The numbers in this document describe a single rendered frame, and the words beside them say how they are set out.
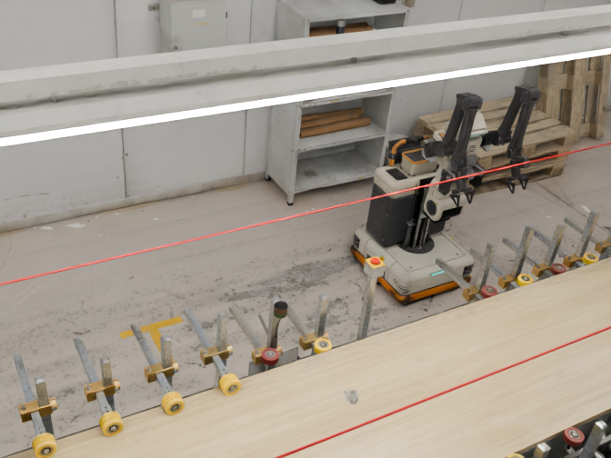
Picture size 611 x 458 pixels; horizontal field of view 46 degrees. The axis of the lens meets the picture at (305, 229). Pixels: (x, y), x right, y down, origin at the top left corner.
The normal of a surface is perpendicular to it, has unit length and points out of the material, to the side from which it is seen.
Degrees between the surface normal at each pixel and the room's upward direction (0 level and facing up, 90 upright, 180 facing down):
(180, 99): 61
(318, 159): 0
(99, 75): 90
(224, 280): 0
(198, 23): 90
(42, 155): 90
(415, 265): 0
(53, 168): 90
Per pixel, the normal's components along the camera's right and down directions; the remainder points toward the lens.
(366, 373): 0.09, -0.82
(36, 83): 0.48, 0.54
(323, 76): 0.46, 0.07
